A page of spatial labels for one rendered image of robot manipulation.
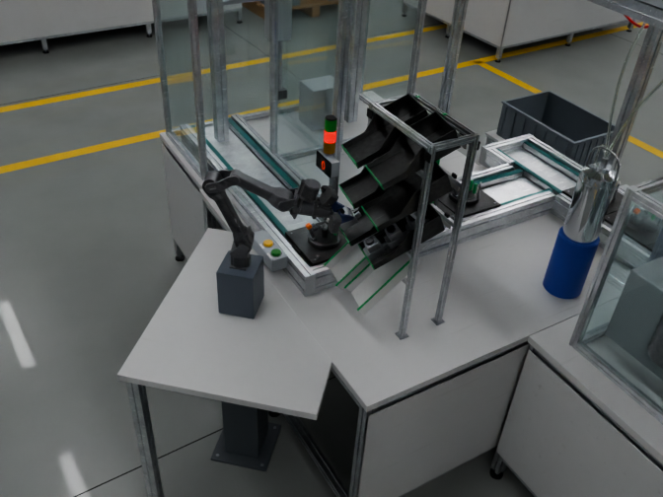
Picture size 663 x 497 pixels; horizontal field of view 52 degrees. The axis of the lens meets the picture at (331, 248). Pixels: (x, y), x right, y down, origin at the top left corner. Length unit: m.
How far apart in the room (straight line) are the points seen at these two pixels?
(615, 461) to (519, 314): 0.62
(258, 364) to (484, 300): 0.96
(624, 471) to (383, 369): 0.89
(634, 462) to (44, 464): 2.41
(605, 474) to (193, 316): 1.60
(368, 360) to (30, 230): 2.88
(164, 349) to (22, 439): 1.18
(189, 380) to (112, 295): 1.78
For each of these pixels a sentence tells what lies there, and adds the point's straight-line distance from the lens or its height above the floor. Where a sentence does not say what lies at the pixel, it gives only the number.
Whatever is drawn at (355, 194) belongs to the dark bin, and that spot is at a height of 1.36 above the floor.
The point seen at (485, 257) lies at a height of 0.86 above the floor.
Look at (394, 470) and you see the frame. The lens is 2.76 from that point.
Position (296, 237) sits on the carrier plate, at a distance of 2.81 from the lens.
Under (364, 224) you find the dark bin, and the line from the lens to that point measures 2.46.
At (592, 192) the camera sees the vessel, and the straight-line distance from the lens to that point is 2.64.
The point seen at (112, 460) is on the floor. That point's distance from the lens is 3.32.
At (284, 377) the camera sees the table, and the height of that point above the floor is 0.86.
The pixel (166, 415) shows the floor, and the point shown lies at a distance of 3.43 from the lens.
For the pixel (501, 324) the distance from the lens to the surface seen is 2.70.
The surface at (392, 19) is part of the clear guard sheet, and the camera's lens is 3.90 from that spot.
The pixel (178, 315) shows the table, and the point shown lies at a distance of 2.63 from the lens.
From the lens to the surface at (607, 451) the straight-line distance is 2.66.
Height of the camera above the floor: 2.63
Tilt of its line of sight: 37 degrees down
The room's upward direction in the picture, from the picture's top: 4 degrees clockwise
